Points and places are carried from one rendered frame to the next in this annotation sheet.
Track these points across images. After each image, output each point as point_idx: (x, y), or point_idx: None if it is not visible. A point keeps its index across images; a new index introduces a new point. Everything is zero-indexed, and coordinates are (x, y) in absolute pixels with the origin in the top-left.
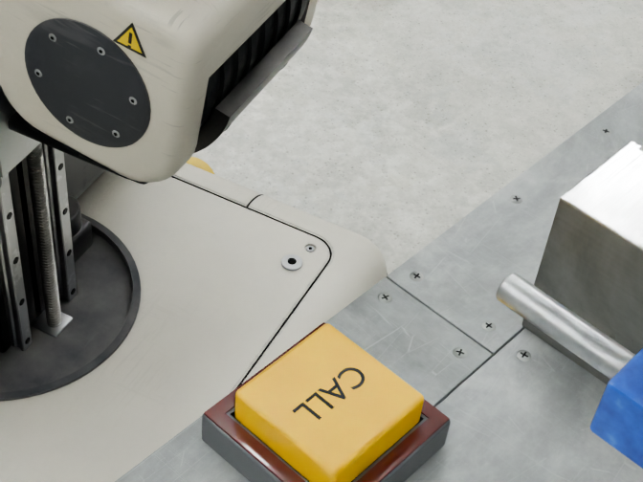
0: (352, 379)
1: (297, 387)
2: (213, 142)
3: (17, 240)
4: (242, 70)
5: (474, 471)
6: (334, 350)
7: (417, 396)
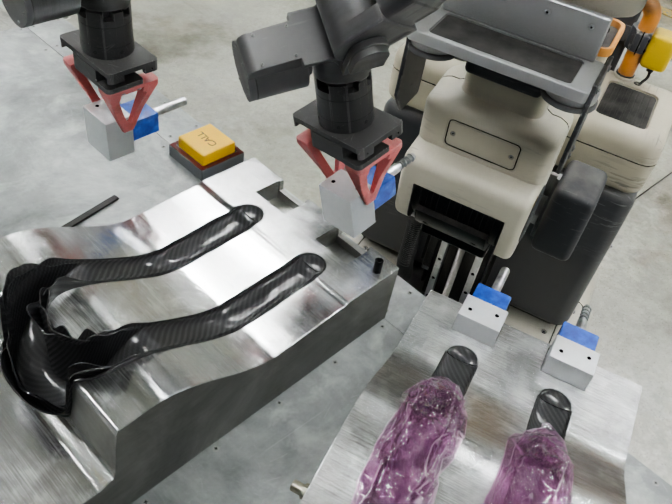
0: (211, 143)
1: (209, 133)
2: (661, 442)
3: (444, 253)
4: (444, 212)
5: (191, 186)
6: (223, 141)
7: (203, 154)
